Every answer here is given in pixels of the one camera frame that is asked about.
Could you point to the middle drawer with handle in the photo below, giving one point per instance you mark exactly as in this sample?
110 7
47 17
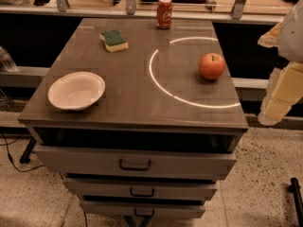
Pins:
143 190

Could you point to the clear plastic bottle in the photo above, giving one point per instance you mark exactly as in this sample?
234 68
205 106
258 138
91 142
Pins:
7 61

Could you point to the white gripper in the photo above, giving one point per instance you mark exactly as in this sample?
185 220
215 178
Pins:
294 35

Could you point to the green yellow sponge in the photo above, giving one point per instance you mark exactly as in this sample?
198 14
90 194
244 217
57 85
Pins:
113 41

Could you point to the red apple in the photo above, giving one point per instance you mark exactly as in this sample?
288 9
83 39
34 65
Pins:
211 66

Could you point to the black stand leg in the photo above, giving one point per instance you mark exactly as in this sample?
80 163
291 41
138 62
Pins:
294 188
25 156

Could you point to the white paper bowl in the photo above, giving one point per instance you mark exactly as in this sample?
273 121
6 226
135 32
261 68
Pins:
76 91

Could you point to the grey drawer cabinet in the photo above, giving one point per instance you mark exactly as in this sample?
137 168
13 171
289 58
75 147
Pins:
154 99

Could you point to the orange soda can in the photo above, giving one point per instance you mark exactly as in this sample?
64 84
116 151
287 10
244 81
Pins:
164 11

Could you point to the bottom drawer with handle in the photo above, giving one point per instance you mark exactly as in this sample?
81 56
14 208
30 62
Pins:
142 209

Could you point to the black stand leg right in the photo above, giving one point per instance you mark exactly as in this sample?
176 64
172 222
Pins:
294 188

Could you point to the drawer with handle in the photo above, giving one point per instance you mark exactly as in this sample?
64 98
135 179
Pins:
136 163
143 190
142 209

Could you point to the top drawer with handle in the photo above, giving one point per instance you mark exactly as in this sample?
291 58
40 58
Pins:
136 163

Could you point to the black stand leg left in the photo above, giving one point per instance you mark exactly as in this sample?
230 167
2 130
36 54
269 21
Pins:
25 156

